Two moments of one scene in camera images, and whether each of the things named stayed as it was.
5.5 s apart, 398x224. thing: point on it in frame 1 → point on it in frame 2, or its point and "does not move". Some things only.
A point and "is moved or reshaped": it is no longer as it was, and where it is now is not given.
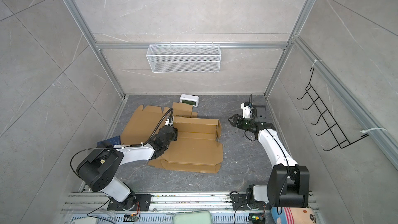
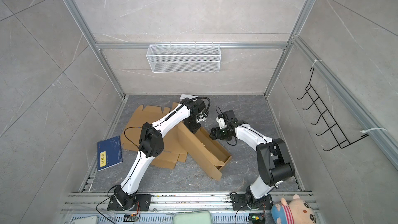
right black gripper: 238,121 → 216,134
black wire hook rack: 334,129 does not move
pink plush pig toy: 293,215 does not move
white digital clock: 190,99 does not move
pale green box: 194,217 does not move
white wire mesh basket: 184,58 does not move
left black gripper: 175,134 → 195,128
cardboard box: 196,148 is moved or reshaped
